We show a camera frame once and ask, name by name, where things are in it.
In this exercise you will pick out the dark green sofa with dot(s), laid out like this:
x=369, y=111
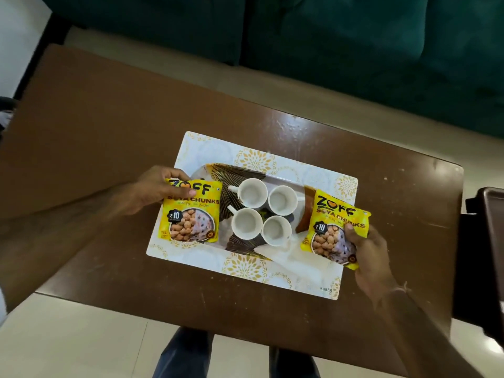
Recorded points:
x=334, y=43

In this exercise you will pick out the person's left thumb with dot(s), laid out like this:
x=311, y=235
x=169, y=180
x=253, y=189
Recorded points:
x=184, y=193

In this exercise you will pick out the white gold floral placemat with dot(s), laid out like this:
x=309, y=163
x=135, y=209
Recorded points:
x=204, y=149

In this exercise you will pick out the person's leg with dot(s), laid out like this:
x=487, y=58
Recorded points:
x=185, y=356
x=293, y=364

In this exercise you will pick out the white cup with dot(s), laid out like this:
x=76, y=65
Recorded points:
x=276, y=231
x=251, y=192
x=246, y=223
x=281, y=200

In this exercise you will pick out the person's right forearm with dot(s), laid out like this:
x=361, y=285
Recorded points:
x=425, y=338

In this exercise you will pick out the person's right hand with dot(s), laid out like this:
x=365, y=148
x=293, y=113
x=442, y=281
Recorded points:
x=374, y=263

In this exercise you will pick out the yellow snack packet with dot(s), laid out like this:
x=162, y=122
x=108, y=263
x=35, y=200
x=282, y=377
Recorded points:
x=197, y=220
x=328, y=232

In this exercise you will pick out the person's left leg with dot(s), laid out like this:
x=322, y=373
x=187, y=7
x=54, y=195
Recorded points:
x=185, y=356

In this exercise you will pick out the person's right leg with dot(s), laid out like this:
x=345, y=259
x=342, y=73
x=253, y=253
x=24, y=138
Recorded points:
x=293, y=364

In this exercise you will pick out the brown gold patterned tray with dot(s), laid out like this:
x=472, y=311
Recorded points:
x=236, y=175

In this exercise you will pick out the person's left hand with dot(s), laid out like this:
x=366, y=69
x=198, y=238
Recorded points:
x=147, y=188

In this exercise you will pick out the dark brown chair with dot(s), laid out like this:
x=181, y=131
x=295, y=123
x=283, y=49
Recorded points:
x=482, y=263

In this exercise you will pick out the person's right thumb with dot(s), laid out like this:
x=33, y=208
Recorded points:
x=353, y=233

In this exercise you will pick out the person's left forearm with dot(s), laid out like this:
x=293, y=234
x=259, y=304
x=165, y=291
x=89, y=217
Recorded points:
x=59, y=240

